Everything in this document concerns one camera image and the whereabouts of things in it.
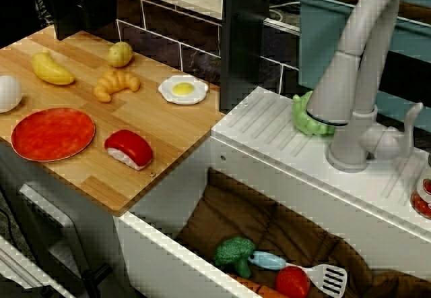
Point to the red and white toy sushi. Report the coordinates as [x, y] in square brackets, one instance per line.
[129, 146]

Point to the orange round plate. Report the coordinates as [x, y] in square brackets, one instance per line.
[52, 134]

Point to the white toy sink unit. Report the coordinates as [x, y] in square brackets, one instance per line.
[269, 149]

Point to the toy fried egg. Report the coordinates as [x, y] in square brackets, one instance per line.
[183, 89]

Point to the brown cloth in sink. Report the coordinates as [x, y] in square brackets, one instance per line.
[242, 210]

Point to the wooden kitchen counter board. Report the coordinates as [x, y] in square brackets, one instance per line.
[134, 116]

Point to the light green toy lettuce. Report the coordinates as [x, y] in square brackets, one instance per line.
[303, 117]

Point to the orange toy croissant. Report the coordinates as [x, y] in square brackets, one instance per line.
[112, 82]

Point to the green toy broccoli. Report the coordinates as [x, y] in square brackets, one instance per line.
[234, 252]

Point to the yellow toy potato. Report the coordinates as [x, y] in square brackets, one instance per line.
[119, 54]

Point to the white shelf board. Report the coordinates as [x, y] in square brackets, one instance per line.
[188, 4]

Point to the teal plastic bin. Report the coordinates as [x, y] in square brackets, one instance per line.
[323, 42]

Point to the grey toy faucet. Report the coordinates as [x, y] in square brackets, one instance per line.
[353, 75]

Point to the orange toy carrot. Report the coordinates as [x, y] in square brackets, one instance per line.
[259, 288]

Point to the red toy tomato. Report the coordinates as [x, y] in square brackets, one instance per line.
[292, 282]

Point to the yellow toy banana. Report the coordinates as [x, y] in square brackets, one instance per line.
[50, 70]

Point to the grey toy oven door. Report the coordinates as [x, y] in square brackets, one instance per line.
[50, 210]

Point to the black oven knob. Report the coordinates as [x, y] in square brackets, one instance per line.
[96, 276]

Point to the white toy egg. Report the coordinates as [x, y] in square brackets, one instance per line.
[8, 94]

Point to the red white jar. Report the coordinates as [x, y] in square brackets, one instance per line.
[422, 197]

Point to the brown cloth in bin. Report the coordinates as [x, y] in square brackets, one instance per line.
[410, 6]

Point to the wide black kitchen post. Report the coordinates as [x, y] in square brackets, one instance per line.
[244, 42]

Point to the short black kitchen post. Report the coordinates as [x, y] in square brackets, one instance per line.
[81, 8]

